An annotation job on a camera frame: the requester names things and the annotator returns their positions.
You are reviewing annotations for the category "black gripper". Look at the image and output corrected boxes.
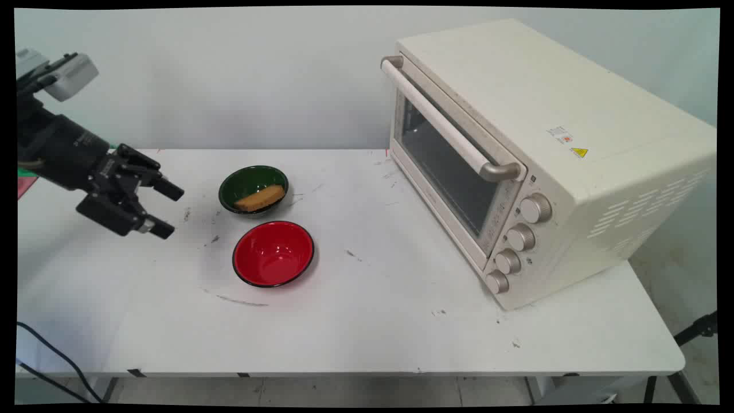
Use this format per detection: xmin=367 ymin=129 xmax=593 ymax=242
xmin=16 ymin=95 xmax=185 ymax=240

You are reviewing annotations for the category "oven door with handle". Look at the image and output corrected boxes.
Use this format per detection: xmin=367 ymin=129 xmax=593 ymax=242
xmin=381 ymin=54 xmax=529 ymax=274

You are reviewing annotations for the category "green bowl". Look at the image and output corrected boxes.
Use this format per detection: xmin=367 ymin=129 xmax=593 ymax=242
xmin=218 ymin=165 xmax=290 ymax=216

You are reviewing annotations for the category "brown bread slice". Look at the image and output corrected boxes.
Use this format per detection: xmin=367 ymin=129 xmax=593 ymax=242
xmin=233 ymin=184 xmax=286 ymax=212

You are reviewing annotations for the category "red bowl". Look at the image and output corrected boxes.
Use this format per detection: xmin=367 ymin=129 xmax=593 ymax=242
xmin=232 ymin=220 xmax=315 ymax=289

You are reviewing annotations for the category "large silver oven knob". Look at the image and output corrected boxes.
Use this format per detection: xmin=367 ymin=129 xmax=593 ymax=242
xmin=520 ymin=193 xmax=553 ymax=225

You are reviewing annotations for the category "cream toaster oven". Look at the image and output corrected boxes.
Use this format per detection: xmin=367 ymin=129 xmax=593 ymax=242
xmin=381 ymin=18 xmax=718 ymax=311

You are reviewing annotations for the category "black tripod leg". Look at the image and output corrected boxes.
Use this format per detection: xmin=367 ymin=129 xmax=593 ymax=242
xmin=673 ymin=310 xmax=719 ymax=348

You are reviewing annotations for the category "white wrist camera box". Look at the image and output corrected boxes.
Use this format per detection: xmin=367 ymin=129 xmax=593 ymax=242
xmin=41 ymin=53 xmax=100 ymax=103

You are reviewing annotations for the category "black cable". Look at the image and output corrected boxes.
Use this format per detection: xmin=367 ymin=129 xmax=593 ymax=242
xmin=16 ymin=360 xmax=89 ymax=404
xmin=16 ymin=321 xmax=95 ymax=403

